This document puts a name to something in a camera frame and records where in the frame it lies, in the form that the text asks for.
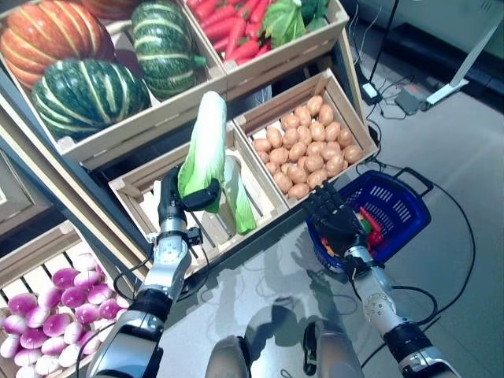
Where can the large wooden slat crate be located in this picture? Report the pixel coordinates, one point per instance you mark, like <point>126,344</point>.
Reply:
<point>157,120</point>

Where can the dark green striped pumpkin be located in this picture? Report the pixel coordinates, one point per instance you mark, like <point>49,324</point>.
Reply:
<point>86,98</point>
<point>165,47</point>

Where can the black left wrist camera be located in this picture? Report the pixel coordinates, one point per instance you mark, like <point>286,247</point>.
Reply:
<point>193,236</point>

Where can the white desk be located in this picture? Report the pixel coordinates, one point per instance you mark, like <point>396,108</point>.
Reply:
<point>478,47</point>

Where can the brown potato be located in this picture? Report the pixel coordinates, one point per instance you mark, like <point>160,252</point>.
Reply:
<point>290,121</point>
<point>352,153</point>
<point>282,182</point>
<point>315,105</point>
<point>335,165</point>
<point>262,144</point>
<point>326,114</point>
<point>298,191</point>
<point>274,136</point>
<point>317,178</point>

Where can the dark green leafy vegetable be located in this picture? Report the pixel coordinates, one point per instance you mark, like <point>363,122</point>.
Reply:
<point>315,10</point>

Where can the silver robot leg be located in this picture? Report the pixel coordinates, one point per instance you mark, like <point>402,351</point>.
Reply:
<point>338,354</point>
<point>226,358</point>

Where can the wooden vegetable display shelf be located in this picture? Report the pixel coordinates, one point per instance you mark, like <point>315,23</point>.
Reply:
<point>78,197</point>
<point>15,204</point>

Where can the silver right robot leg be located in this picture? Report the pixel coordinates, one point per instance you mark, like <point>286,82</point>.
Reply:
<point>338,354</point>

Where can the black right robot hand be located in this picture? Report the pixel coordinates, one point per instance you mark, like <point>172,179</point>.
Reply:
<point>336,224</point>

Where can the blue plastic shopping basket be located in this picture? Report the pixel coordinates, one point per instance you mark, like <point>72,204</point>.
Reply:
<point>393,204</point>

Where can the orange striped pumpkin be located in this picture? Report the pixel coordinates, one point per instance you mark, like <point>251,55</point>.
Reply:
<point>106,8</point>
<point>51,35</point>

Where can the napa cabbage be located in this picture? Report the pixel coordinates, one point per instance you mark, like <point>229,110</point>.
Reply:
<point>242,204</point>
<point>204,149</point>

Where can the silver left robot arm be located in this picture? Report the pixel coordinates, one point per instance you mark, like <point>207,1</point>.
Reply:
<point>165,256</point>

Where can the grey floor box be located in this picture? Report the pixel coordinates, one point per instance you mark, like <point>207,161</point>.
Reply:
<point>409,100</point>

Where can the light green lettuce head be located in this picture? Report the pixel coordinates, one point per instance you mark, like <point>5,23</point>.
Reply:
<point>283,23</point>

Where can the silver left robot leg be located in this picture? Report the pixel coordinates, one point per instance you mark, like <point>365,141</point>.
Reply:
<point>226,358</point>

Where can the purple white turnip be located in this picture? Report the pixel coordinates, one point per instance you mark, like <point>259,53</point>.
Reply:
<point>88,279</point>
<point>21,304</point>
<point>74,296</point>
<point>84,260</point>
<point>65,277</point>
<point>49,298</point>

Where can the red bell pepper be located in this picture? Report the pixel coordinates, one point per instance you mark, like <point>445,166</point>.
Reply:
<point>375,238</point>

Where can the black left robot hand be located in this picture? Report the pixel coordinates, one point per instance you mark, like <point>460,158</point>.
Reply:
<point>171,197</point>

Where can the black power adapter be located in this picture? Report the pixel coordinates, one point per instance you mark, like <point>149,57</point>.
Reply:
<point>370,90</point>

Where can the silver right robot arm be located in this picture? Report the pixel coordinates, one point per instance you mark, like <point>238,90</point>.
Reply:
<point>378,303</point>

